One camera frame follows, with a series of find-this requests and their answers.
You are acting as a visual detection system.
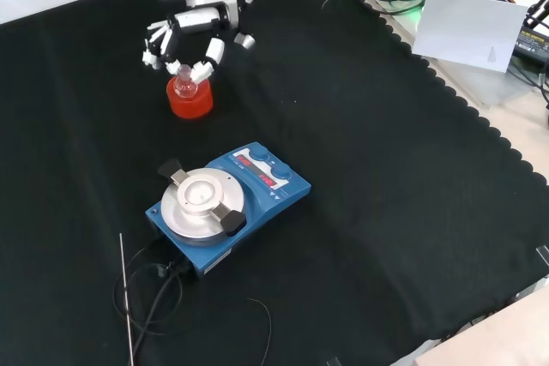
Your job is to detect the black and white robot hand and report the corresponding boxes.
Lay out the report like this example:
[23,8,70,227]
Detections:
[142,3,233,84]

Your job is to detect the clear round-bottom glass flask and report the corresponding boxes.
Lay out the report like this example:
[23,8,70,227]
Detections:
[174,63,200,99]

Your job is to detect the silver round connector cap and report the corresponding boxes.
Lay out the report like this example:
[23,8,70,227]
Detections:
[232,32,256,50]

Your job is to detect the blue-base heater with steel plate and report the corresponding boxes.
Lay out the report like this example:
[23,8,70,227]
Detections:
[144,141,313,280]

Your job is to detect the black bench cloth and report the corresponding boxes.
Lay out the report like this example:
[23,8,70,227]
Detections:
[0,0,549,366]

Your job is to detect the pale white board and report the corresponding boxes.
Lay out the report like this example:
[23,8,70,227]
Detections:
[411,0,530,75]

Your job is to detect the thin steel probe rod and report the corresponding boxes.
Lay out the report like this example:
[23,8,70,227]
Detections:
[118,232,136,366]

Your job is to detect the grey plate under board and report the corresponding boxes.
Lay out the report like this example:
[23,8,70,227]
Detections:
[358,0,542,106]

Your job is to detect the black power adapter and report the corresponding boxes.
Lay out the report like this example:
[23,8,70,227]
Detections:
[511,24,549,63]

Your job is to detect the black tripod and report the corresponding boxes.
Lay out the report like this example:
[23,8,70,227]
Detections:
[526,0,549,33]

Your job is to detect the orange flask support ring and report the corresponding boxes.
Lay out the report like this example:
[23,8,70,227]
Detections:
[166,75,214,120]

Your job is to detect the black heater power cable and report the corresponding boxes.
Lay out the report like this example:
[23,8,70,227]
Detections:
[112,237,195,353]

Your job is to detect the thin black probe wire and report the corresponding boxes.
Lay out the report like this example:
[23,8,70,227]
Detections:
[245,297,274,366]

